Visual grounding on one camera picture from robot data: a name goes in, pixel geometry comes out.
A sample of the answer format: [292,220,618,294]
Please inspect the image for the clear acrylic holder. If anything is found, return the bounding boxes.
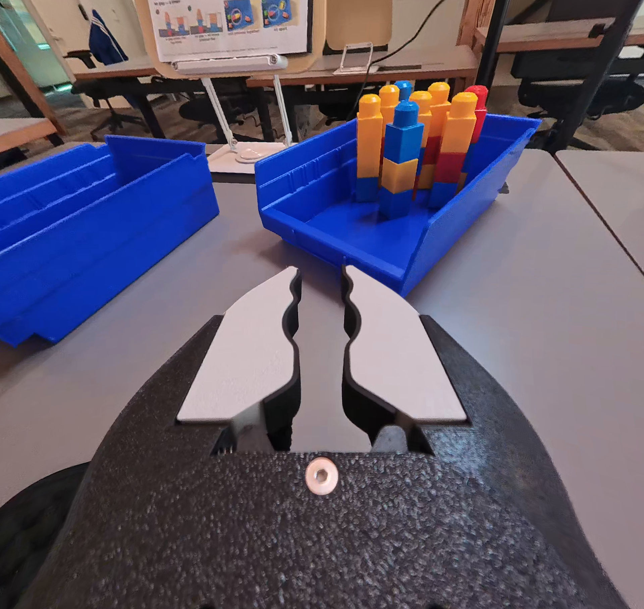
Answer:
[332,41,377,75]

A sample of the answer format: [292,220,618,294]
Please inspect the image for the black office chair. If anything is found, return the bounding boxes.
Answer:
[177,83,285,143]
[509,0,644,154]
[64,48,154,139]

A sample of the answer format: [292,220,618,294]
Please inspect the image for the blue plastic bin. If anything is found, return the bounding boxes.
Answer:
[0,135,220,347]
[254,113,543,299]

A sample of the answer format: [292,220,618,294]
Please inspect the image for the black cable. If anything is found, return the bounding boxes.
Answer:
[366,0,458,75]

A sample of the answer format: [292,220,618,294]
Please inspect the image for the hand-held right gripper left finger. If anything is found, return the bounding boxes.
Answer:
[176,266,304,451]

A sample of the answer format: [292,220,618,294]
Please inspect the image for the plain wooden board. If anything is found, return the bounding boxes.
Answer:
[325,0,394,52]

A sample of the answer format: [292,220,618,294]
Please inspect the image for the black chair armrest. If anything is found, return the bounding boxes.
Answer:
[0,462,92,609]

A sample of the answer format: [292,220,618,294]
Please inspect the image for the instruction sheet on wooden board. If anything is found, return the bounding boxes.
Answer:
[126,0,329,80]

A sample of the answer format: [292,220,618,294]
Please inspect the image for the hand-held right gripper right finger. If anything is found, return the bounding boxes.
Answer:
[342,265,470,441]

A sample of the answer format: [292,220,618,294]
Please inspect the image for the black tripod stand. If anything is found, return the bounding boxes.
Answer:
[474,0,644,154]

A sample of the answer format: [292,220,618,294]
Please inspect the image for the blue jacket with white stripes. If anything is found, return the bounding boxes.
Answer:
[89,9,129,66]

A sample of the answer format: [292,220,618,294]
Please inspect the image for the cluster of stacked block towers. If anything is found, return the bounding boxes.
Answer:
[378,80,490,202]

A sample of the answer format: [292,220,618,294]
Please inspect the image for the red mega block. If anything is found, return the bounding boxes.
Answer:
[437,152,468,185]

